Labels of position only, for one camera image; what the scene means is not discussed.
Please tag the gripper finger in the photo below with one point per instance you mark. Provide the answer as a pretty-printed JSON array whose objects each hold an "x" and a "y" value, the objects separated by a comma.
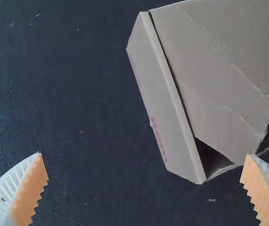
[
  {"x": 263, "y": 188},
  {"x": 12, "y": 195}
]

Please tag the black mat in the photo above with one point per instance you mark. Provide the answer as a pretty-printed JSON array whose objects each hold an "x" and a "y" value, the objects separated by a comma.
[{"x": 66, "y": 94}]

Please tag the cardboard box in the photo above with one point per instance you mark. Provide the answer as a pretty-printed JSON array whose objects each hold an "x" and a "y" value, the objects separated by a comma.
[{"x": 207, "y": 58}]

